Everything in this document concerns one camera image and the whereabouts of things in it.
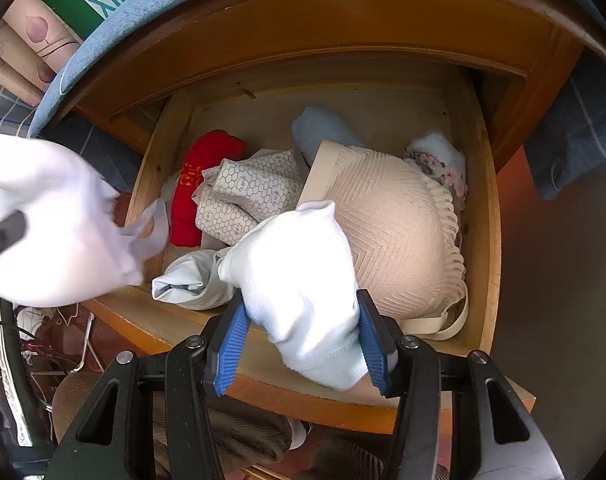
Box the plaid bedding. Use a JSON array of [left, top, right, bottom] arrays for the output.
[[0, 75, 44, 136]]

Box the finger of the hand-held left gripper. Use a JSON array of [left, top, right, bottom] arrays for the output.
[[0, 210, 29, 267]]

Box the smooth white sock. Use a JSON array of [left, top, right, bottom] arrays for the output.
[[218, 200, 371, 392]]

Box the honeycomb patterned underwear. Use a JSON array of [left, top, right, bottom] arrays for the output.
[[195, 149, 309, 248]]

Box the floral white underwear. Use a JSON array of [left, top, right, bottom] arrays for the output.
[[403, 130, 468, 211]]

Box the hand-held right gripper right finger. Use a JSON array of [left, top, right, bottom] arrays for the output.
[[355, 287, 566, 480]]

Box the red underwear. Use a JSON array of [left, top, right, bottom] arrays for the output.
[[169, 130, 248, 248]]

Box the small white cloth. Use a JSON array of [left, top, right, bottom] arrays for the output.
[[288, 417, 311, 451]]

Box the light blue sock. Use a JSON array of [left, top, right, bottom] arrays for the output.
[[291, 106, 368, 166]]

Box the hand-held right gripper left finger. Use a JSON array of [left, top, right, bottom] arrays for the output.
[[43, 290, 251, 480]]

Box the beige bra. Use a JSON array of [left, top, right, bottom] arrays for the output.
[[295, 140, 470, 341]]

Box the wooden drawer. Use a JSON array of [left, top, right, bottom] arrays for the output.
[[90, 67, 536, 433]]

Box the wooden nightstand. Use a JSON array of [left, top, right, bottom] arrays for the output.
[[58, 0, 606, 171]]

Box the pale blue underwear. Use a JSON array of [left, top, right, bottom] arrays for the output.
[[152, 247, 244, 311]]

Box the blue cloth cover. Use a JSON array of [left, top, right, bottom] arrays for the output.
[[28, 0, 606, 201]]

